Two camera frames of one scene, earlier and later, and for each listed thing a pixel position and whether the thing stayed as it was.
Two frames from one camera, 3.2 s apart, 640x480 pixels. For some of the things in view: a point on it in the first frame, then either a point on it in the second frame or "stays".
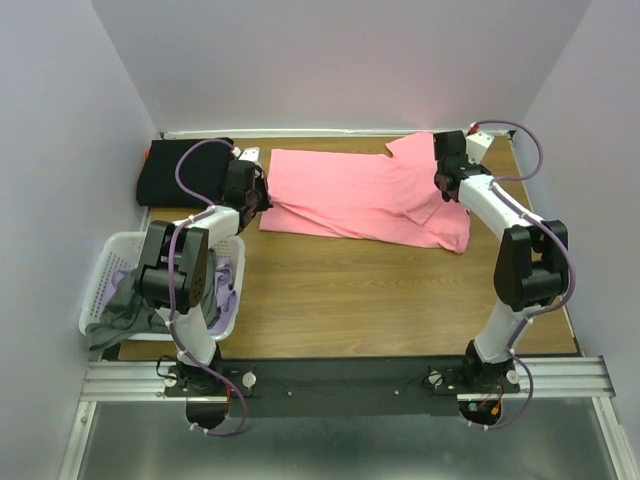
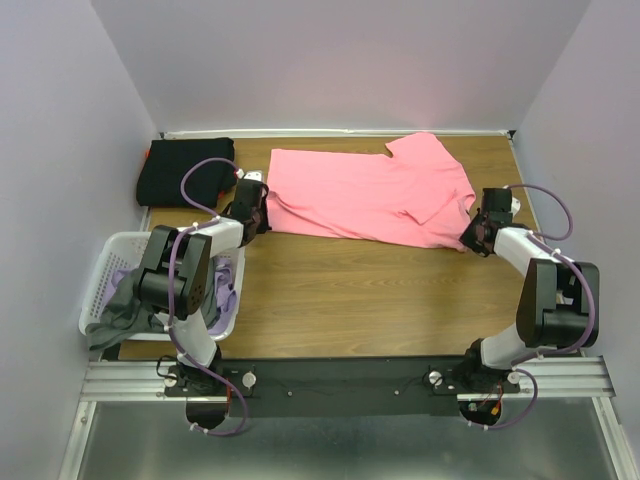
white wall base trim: [203, 133] stays
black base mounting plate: [338, 387] stays
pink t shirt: [394, 198] stays
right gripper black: [470, 164] → [467, 238]
